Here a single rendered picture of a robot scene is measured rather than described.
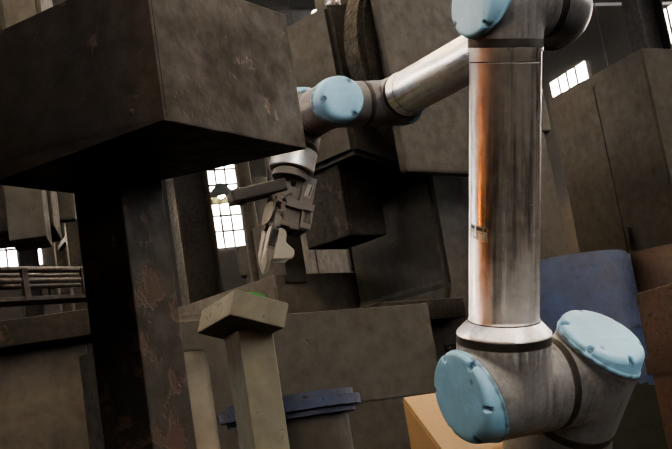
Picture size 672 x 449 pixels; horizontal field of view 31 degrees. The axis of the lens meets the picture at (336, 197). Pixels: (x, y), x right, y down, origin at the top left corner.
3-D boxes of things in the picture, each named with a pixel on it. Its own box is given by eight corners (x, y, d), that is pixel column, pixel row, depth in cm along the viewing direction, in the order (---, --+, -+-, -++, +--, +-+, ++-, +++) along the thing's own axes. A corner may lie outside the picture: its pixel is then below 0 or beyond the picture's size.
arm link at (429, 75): (619, -47, 192) (395, 81, 249) (558, -50, 185) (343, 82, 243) (634, 23, 190) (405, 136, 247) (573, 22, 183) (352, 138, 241)
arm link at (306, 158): (281, 139, 237) (266, 152, 246) (276, 162, 236) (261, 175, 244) (323, 151, 240) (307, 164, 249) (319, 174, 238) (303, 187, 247)
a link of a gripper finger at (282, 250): (291, 276, 233) (300, 231, 235) (262, 269, 231) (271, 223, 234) (286, 279, 235) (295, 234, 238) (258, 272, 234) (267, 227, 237)
